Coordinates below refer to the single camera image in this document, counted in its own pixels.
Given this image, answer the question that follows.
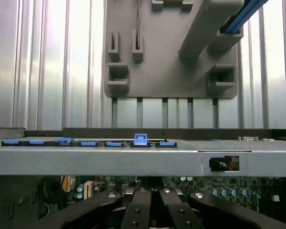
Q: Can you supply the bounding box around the black open PC case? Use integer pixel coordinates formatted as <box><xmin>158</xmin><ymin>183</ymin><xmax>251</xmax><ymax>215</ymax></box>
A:
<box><xmin>0</xmin><ymin>127</ymin><xmax>286</xmax><ymax>229</ymax></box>

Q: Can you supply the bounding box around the grey parts rack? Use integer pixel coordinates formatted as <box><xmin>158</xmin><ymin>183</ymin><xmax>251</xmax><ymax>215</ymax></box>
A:
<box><xmin>104</xmin><ymin>0</ymin><xmax>245</xmax><ymax>99</ymax></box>

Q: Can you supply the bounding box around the green RAM stick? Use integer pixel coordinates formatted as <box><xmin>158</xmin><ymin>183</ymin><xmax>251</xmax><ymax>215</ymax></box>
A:
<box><xmin>135</xmin><ymin>0</ymin><xmax>144</xmax><ymax>49</ymax></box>

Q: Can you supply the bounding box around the green Dell motherboard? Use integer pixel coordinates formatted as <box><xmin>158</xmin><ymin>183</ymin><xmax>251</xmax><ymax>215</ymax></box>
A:
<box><xmin>38</xmin><ymin>176</ymin><xmax>286</xmax><ymax>215</ymax></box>

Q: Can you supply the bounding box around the hard disk blue carrier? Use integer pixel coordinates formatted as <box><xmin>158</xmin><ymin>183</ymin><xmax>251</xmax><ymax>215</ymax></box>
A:
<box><xmin>218</xmin><ymin>0</ymin><xmax>269</xmax><ymax>34</ymax></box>

